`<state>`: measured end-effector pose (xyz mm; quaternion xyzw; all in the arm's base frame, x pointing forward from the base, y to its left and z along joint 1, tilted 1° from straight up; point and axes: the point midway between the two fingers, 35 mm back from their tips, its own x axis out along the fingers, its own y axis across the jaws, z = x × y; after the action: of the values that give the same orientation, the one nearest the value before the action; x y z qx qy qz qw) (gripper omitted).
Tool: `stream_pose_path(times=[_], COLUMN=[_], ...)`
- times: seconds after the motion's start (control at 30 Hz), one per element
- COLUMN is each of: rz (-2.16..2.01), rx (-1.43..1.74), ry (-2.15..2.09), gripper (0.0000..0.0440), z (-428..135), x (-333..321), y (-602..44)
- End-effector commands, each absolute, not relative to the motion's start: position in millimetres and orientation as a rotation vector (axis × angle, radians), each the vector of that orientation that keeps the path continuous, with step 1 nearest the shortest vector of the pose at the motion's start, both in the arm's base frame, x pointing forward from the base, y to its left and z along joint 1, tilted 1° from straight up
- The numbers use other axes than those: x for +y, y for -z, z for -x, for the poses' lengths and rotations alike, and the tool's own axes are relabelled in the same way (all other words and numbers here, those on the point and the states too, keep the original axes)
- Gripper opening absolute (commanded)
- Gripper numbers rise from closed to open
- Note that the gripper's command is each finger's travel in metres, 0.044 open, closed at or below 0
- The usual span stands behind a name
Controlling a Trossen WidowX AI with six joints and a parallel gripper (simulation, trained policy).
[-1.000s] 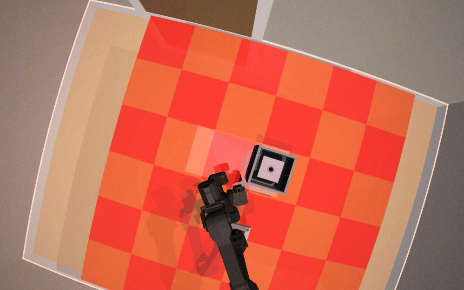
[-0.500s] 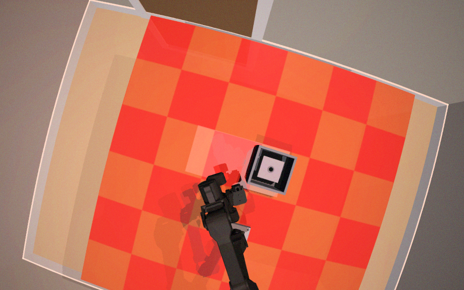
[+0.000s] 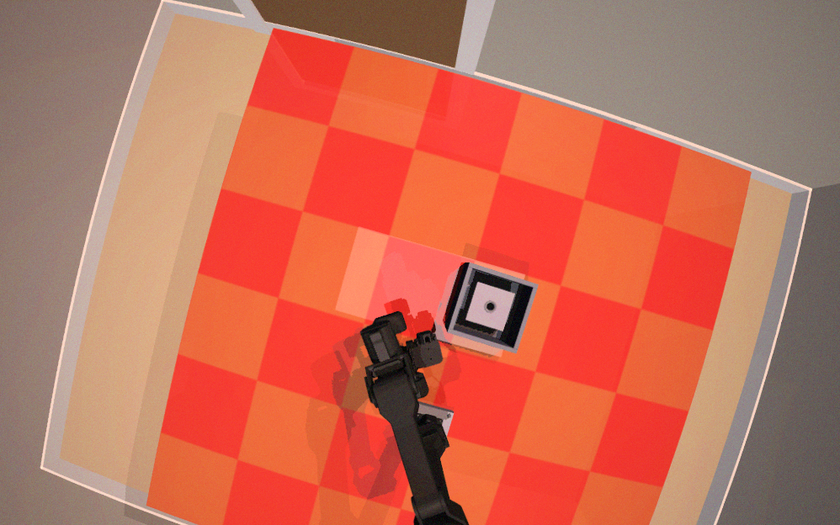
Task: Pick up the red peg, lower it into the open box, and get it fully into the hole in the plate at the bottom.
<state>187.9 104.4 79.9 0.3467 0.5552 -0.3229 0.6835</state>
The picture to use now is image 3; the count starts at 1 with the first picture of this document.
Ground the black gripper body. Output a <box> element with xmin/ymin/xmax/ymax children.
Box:
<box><xmin>372</xmin><ymin>311</ymin><xmax>429</xmax><ymax>399</ymax></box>

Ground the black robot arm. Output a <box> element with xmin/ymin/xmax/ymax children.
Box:
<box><xmin>360</xmin><ymin>321</ymin><xmax>469</xmax><ymax>525</ymax></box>

